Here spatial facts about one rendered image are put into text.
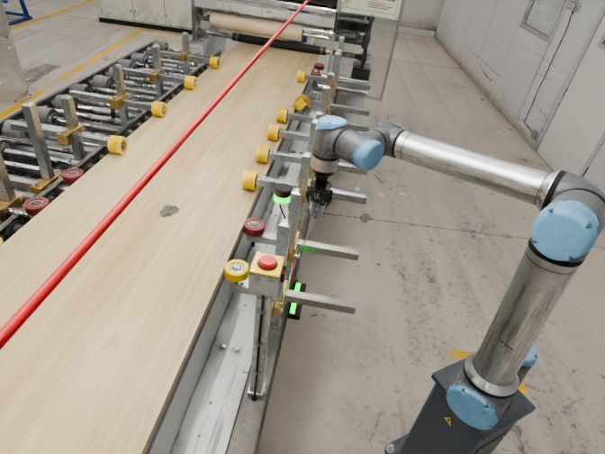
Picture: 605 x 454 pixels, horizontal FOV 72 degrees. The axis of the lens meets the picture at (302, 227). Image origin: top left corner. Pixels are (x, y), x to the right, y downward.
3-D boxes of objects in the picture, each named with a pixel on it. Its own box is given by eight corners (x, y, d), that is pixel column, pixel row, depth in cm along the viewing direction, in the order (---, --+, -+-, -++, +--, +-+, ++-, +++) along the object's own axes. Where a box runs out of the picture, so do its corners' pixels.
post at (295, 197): (289, 286, 173) (302, 187, 144) (287, 293, 170) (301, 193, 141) (280, 285, 173) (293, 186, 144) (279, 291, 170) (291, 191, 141)
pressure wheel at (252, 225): (265, 241, 169) (266, 218, 162) (260, 254, 162) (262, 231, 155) (245, 238, 169) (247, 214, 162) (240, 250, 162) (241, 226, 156)
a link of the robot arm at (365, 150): (392, 137, 123) (358, 122, 129) (368, 147, 116) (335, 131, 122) (384, 166, 128) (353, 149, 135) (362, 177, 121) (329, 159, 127)
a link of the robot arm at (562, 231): (507, 406, 131) (630, 202, 89) (484, 445, 120) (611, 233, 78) (462, 376, 140) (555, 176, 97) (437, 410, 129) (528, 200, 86)
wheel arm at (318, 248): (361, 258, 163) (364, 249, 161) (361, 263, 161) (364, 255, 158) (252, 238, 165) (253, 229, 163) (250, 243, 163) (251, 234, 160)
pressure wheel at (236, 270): (239, 278, 150) (239, 255, 143) (252, 293, 145) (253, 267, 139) (220, 287, 145) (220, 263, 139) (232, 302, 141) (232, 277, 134)
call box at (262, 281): (282, 280, 103) (284, 256, 98) (276, 301, 97) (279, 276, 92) (254, 275, 103) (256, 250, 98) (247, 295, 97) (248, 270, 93)
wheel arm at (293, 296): (354, 309, 145) (356, 301, 142) (353, 316, 142) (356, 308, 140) (231, 286, 147) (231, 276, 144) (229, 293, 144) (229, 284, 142)
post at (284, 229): (278, 326, 150) (292, 218, 121) (276, 334, 147) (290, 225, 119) (268, 324, 150) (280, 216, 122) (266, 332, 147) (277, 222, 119)
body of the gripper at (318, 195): (305, 204, 140) (310, 173, 133) (309, 191, 147) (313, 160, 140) (328, 208, 140) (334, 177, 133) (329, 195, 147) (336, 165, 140)
